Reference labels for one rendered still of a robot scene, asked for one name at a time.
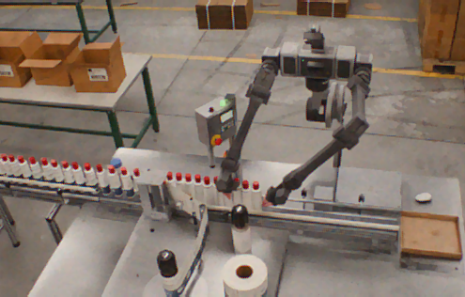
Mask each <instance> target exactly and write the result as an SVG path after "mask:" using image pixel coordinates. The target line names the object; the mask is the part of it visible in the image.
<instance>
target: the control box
mask: <svg viewBox="0 0 465 297"><path fill-rule="evenodd" d="M221 101H225V97H223V96H220V97H218V98H216V99H214V100H213V101H211V102H208V103H206V104H204V105H203V106H201V107H199V108H198V109H196V110H195V117H196V122H197V135H198V141H199V142H200V143H202V144H203V145H205V146H206V147H208V148H209V149H213V148H214V147H216V145H215V142H214V140H215V139H216V138H221V139H222V140H223V142H224V141H225V140H227V139H228V138H230V137H231V136H232V135H234V134H236V129H235V119H234V126H232V127H231V128H229V129H228V130H226V131H224V132H223V133H221V126H222V125H224V124H226V123H227V122H228V121H230V120H231V119H232V118H234V110H233V104H232V103H230V102H226V103H225V106H224V107H222V106H221V105H220V104H221ZM210 107H213V110H214V113H209V108H210ZM231 107H232V113H233V117H232V118H230V119H229V120H227V121H225V122H223V123H222V124H221V121H220V115H221V114H222V113H223V112H225V111H227V110H229V109H230V108H231ZM223 142H222V143H223Z"/></svg>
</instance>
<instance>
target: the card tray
mask: <svg viewBox="0 0 465 297"><path fill-rule="evenodd" d="M401 253H407V254H413V255H418V254H419V255H426V256H432V257H438V258H439V257H445V258H456V259H462V258H463V254H464V253H463V247H462V240H461V227H460V222H459V216H455V215H447V214H439V213H433V212H417V211H401Z"/></svg>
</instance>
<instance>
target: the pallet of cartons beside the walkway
mask: <svg viewBox="0 0 465 297"><path fill-rule="evenodd" d="M417 23H418V32H419V40H420V50H421V57H422V65H423V72H432V69H433V66H434V65H444V66H453V69H454V74H458V75H465V0H419V8H418V16H417Z"/></svg>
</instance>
